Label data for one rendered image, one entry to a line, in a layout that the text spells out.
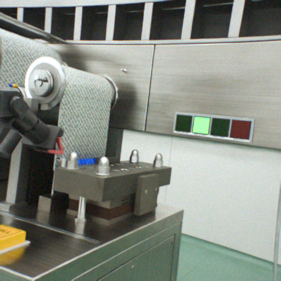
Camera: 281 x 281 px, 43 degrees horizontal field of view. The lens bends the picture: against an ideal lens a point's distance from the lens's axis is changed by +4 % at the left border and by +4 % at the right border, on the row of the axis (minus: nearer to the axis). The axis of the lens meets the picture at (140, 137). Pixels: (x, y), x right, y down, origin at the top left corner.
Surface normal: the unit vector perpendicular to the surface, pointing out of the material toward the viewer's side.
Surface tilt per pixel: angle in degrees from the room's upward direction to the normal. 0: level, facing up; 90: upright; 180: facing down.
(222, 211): 90
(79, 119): 90
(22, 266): 0
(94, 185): 90
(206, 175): 90
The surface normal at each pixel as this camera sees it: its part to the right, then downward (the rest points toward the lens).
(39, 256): 0.11, -0.99
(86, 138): 0.86, 0.12
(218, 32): -0.49, -0.01
